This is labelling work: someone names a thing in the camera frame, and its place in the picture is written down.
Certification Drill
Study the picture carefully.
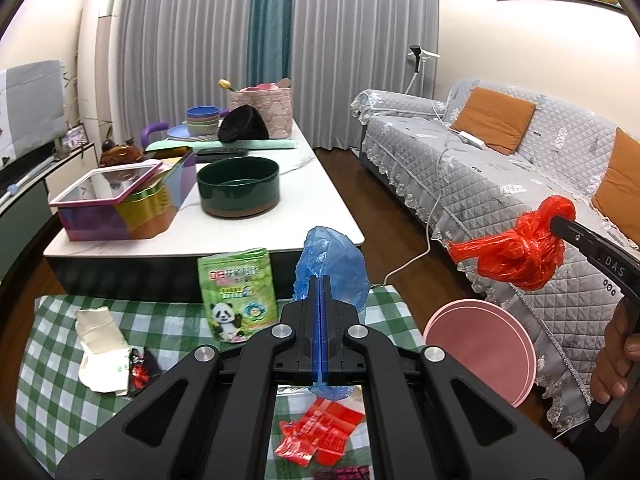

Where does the white marble coffee table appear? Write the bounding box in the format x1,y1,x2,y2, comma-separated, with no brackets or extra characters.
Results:
44,120,366,306

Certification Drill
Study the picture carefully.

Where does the blue plastic bag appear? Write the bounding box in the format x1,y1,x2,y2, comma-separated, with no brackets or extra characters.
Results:
294,226,371,403

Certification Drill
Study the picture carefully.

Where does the pink fabric basket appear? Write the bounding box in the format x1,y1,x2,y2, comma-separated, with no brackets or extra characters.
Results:
229,85,293,140

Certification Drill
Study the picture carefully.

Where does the grey curtain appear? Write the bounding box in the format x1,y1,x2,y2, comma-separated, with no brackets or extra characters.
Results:
290,0,441,151
117,0,261,133

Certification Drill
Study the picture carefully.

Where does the green panda snack packet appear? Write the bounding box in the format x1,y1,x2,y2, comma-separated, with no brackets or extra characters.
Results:
196,248,279,345

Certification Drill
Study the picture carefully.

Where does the sofa with grey quilted cover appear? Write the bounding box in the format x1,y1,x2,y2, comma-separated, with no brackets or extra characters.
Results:
350,79,640,433

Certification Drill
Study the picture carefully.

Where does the colourful tin box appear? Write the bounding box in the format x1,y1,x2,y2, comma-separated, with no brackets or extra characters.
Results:
55,152,197,241

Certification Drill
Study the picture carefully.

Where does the green white checkered cloth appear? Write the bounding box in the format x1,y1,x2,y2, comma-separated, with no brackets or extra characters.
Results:
15,285,426,480

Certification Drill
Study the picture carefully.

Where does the person's right hand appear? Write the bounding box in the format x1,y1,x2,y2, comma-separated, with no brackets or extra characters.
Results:
590,304,640,407

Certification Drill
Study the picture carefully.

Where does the mint green tray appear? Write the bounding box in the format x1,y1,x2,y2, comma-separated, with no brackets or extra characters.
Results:
145,139,299,153

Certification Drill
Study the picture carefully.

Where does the pink framed tin lid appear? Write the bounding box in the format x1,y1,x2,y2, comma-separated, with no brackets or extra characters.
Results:
49,160,171,207

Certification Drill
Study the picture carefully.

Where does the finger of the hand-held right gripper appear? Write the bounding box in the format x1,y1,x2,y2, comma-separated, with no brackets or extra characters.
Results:
550,215,603,257

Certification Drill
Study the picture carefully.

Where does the dark television cabinet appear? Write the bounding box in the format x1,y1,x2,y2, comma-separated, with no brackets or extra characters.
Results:
0,142,96,281

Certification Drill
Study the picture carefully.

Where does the red plastic bag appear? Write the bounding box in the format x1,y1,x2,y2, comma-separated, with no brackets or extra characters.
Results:
445,196,576,292

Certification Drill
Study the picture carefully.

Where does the white power strip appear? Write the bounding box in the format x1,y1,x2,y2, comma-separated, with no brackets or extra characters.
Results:
452,129,487,147

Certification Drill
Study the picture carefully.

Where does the white tower air conditioner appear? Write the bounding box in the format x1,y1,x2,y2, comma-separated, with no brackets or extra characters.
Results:
77,0,126,161

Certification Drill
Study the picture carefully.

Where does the pink plastic bin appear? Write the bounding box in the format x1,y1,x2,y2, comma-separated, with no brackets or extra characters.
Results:
422,299,537,407

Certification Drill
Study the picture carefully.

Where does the black pink packet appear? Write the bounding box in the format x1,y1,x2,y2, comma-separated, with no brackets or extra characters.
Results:
312,465,373,480

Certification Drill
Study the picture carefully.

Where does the grey cloth covered television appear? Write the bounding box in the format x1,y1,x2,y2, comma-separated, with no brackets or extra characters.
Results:
0,59,67,161

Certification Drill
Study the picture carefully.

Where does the red foil wrapper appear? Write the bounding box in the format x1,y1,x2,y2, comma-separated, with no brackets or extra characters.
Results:
274,397,366,468

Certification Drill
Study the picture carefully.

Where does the orange cushion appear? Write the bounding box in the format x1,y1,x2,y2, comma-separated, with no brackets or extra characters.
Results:
590,127,640,248
450,86,537,156

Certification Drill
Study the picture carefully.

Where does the white floor lamp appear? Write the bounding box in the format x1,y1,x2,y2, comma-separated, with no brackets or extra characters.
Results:
404,46,441,96

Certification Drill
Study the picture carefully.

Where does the cream paper wrapper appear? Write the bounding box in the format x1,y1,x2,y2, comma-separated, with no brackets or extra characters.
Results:
75,306,133,396

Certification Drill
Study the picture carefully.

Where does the teal curtain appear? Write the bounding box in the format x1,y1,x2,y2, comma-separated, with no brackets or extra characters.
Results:
250,0,296,88

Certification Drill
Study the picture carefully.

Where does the brown teapot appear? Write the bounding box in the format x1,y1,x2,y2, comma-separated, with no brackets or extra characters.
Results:
99,139,143,166

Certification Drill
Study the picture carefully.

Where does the dark green round bowl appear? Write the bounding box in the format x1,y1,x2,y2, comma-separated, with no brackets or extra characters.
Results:
196,156,281,218

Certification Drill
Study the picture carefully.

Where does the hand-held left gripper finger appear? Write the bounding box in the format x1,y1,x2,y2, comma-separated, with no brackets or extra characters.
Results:
322,276,586,480
55,276,321,480

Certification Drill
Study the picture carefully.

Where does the small black red packet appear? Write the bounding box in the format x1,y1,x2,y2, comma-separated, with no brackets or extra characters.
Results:
127,346,163,391

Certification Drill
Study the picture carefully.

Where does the black hat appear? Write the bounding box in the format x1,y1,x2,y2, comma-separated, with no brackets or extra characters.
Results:
217,105,270,143

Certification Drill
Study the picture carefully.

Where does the purple handle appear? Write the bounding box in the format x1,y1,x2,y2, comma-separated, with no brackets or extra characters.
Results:
141,122,169,148

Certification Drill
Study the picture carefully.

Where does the white power cable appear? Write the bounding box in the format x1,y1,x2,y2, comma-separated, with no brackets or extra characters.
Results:
382,100,463,288

